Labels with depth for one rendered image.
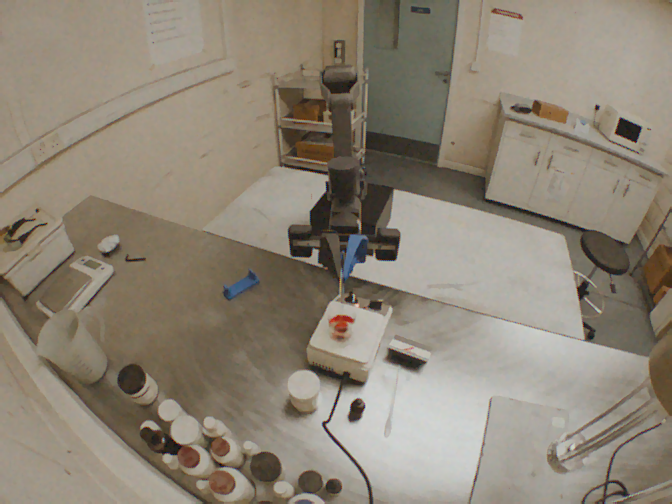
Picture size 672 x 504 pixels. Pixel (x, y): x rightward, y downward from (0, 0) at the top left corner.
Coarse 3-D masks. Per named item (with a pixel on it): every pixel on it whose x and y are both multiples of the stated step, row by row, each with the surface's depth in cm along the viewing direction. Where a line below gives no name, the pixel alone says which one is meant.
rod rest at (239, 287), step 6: (246, 276) 83; (252, 276) 82; (240, 282) 81; (246, 282) 82; (252, 282) 82; (258, 282) 83; (228, 288) 76; (234, 288) 80; (240, 288) 80; (246, 288) 80; (228, 294) 78; (234, 294) 78
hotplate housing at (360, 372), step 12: (384, 324) 65; (312, 348) 61; (312, 360) 62; (324, 360) 60; (336, 360) 59; (348, 360) 59; (372, 360) 59; (336, 372) 62; (348, 372) 60; (360, 372) 59
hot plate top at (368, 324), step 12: (324, 312) 65; (360, 312) 65; (372, 312) 65; (324, 324) 63; (360, 324) 63; (372, 324) 63; (312, 336) 61; (324, 336) 61; (360, 336) 61; (372, 336) 61; (324, 348) 59; (336, 348) 59; (348, 348) 59; (360, 348) 59; (372, 348) 58; (360, 360) 57
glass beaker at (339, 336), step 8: (336, 304) 58; (344, 304) 58; (328, 312) 56; (336, 312) 59; (344, 312) 59; (352, 312) 58; (328, 320) 55; (328, 328) 58; (336, 328) 54; (344, 328) 54; (352, 328) 56; (336, 336) 56; (344, 336) 56; (352, 336) 58; (336, 344) 58; (344, 344) 58
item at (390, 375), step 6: (390, 366) 63; (396, 366) 64; (402, 366) 63; (384, 372) 62; (390, 372) 63; (396, 372) 63; (402, 372) 63; (408, 372) 62; (384, 378) 61; (390, 378) 62; (396, 378) 62; (402, 378) 62; (408, 378) 62; (390, 384) 59; (402, 384) 61; (396, 390) 60
